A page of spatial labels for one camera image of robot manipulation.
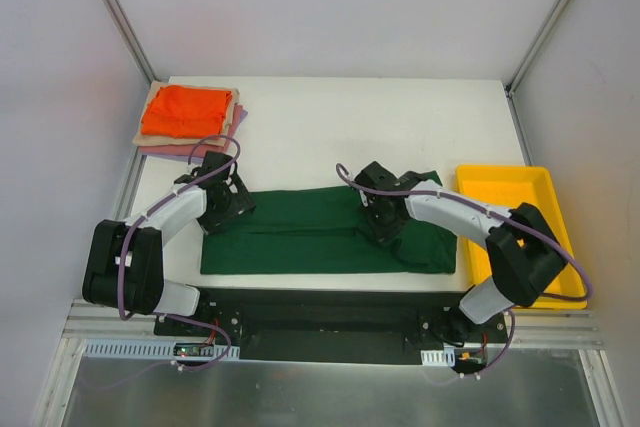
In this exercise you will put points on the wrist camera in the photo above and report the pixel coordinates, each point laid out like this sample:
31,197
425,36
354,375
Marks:
215,168
376,177

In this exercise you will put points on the left white cable duct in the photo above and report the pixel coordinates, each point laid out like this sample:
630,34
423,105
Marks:
158,350

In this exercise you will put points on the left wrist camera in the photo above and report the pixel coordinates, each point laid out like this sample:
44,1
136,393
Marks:
215,168

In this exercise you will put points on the folded beige t shirt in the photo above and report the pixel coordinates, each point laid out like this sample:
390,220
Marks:
155,86

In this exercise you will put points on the folded pink t shirt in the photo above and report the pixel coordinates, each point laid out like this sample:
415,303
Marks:
181,150

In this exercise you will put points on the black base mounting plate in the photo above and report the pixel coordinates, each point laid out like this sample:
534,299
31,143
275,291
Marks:
356,327

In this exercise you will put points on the aluminium front rail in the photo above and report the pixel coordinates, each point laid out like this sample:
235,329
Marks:
560,329

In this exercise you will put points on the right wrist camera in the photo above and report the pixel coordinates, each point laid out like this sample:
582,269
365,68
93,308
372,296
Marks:
376,177

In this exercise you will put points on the aluminium frame post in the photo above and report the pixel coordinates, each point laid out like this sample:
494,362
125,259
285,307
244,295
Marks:
130,38
542,36

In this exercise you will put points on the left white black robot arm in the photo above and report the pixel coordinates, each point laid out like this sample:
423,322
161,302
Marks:
125,268

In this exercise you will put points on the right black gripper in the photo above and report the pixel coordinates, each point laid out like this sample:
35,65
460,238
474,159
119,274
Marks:
382,226

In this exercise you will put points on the white cable duct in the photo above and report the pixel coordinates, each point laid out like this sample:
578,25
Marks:
438,358
158,350

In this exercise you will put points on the dark green t shirt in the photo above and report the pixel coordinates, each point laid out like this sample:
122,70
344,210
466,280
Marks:
316,231

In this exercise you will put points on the left aluminium frame post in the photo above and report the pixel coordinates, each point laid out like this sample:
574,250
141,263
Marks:
130,38

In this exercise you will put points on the yellow plastic tray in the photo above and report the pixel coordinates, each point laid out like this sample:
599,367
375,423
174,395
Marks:
512,185

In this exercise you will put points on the right aluminium frame post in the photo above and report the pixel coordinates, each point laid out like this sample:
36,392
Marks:
542,36

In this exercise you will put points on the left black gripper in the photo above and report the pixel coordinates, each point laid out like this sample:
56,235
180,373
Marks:
237,208

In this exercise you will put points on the right white cable duct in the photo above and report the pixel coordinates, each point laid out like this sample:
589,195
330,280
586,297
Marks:
438,358

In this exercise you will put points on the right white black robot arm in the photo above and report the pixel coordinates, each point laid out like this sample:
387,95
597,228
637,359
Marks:
523,254

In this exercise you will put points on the folded orange t shirt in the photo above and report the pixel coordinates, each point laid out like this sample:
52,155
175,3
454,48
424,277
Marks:
181,112

